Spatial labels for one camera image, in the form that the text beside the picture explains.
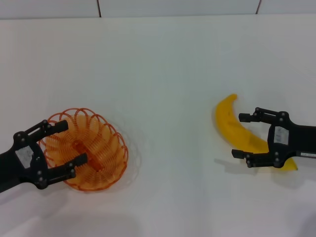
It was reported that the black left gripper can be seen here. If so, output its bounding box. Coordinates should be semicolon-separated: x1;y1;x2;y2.
0;119;89;194

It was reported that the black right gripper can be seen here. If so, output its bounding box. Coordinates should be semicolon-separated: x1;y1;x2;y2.
231;107;316;169

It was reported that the yellow banana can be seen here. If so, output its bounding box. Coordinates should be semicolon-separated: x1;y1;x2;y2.
213;93;299;172

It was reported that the orange plastic woven basket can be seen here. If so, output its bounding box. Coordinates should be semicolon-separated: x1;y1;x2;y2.
45;107;129;193

